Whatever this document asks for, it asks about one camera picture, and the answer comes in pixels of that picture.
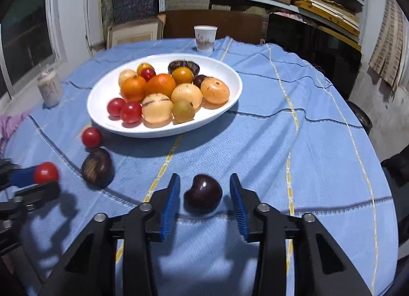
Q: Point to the orange mandarin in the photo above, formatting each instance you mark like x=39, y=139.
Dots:
x=160, y=85
x=132, y=89

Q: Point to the hanging bamboo blind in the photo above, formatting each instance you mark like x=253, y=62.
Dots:
x=389, y=43

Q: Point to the framed picture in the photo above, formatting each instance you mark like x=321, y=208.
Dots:
x=134, y=34

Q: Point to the small tan longan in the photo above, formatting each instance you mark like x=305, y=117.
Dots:
x=183, y=111

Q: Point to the brown wooden board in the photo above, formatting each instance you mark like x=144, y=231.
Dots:
x=230, y=27

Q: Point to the black panel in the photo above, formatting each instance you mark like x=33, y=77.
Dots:
x=303, y=50

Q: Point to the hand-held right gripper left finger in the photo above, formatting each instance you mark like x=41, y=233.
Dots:
x=171, y=209

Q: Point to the pink cloth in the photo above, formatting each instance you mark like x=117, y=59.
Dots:
x=9, y=125

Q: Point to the white plate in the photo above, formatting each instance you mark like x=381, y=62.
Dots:
x=99, y=98

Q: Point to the white drink can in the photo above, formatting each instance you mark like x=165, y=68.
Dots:
x=50, y=90

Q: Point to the black cloth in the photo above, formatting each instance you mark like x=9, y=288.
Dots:
x=397, y=168

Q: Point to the white paper cup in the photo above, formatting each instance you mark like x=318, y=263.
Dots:
x=205, y=40

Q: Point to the aluminium sliding window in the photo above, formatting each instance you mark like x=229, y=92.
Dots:
x=25, y=34

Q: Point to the tan asian pear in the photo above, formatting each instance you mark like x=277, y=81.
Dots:
x=127, y=76
x=215, y=90
x=187, y=95
x=157, y=108

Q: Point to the dark purple plum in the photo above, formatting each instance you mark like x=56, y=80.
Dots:
x=198, y=81
x=97, y=168
x=193, y=66
x=175, y=65
x=203, y=195

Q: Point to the black round stool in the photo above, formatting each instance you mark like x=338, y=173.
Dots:
x=362, y=117

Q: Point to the blue striped tablecloth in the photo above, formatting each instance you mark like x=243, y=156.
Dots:
x=287, y=155

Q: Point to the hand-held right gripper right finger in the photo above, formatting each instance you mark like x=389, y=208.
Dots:
x=238, y=209

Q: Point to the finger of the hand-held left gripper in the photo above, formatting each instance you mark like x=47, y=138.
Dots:
x=41, y=192
x=24, y=176

